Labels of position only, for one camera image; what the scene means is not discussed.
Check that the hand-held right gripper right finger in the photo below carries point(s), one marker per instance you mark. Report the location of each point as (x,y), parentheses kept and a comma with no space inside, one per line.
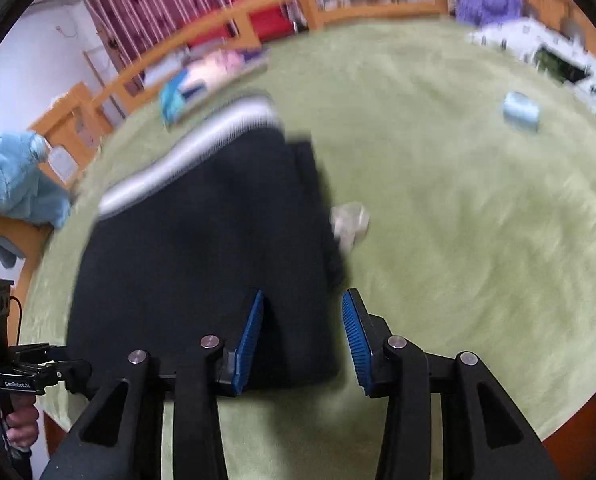
(355,335)

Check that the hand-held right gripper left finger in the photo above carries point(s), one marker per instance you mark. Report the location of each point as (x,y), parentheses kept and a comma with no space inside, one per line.
(250,335)

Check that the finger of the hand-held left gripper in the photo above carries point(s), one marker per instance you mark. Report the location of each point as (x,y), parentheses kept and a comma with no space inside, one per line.
(70,372)
(40,351)

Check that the black pants with white stripe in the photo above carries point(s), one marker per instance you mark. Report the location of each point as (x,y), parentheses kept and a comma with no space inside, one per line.
(202,240)

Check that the person's left hand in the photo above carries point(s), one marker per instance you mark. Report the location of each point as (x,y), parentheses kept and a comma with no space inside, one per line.
(23,427)

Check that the grey plastic object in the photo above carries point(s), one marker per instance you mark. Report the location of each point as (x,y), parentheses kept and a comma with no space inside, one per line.
(2,247)

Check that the small white crumpled object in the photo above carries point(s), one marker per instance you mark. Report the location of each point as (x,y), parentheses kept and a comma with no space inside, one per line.
(350,222)

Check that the green fleece blanket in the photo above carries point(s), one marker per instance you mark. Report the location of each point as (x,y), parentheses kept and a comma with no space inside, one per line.
(453,210)

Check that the light blue plush toy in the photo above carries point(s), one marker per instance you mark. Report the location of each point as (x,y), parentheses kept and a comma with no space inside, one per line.
(12,180)

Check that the blue geometric patterned pillow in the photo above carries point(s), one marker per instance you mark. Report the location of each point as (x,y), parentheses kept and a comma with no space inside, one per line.
(197,80)

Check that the small light blue object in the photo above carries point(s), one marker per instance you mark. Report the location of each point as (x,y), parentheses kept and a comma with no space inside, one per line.
(520,111)

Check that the wooden rack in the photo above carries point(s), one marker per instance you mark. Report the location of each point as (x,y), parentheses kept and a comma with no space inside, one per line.
(102,80)

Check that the red chair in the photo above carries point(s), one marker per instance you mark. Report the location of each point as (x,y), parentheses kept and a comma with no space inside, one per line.
(260,12)
(205,37)

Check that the white pillow with black dots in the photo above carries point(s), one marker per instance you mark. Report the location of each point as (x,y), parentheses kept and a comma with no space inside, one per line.
(518,40)

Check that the pink floral curtain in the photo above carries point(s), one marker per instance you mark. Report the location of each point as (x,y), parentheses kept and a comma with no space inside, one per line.
(177,0)

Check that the wooden bed frame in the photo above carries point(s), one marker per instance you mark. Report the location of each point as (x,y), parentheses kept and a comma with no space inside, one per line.
(278,5)

